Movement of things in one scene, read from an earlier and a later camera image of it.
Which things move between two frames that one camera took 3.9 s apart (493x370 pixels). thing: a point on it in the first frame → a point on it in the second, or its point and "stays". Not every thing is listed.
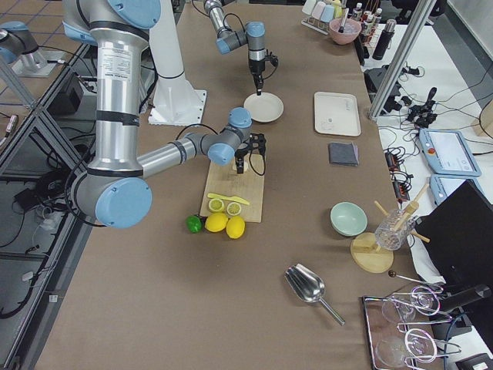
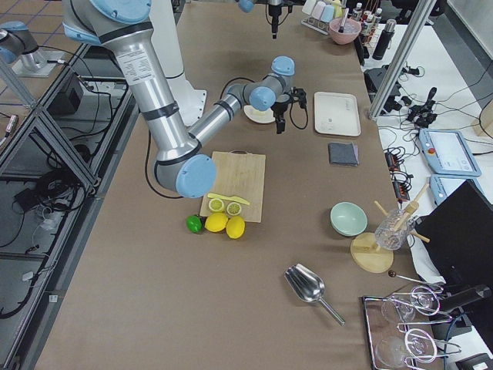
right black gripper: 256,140 → 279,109
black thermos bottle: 382,45 stays
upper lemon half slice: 216,205 stays
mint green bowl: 347,219 stays
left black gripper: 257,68 → 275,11
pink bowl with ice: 343,31 stays
